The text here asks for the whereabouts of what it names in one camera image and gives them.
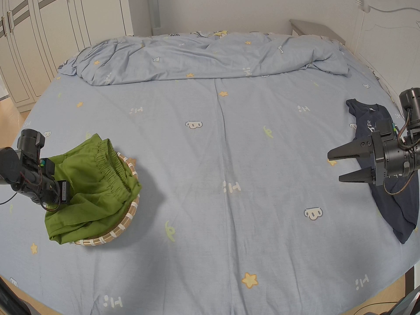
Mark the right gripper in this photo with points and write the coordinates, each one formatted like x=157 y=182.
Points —
x=393 y=158

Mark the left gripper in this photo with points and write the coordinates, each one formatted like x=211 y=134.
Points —
x=49 y=194

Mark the green shorts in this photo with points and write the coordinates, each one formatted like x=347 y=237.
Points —
x=88 y=182

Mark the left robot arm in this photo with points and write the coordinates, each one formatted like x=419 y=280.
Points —
x=9 y=162

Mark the round woven basket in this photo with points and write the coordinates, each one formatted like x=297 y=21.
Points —
x=128 y=215

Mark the bed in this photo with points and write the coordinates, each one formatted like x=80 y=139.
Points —
x=229 y=176

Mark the dark blue printed T-shirt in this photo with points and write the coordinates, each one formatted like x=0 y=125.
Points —
x=393 y=212

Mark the grey bedside table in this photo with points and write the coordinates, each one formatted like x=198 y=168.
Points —
x=311 y=28

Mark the white wardrobe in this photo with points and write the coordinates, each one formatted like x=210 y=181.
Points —
x=49 y=28

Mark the pale blue quilt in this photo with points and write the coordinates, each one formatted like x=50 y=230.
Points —
x=197 y=57

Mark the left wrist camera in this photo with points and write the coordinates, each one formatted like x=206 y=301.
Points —
x=48 y=167

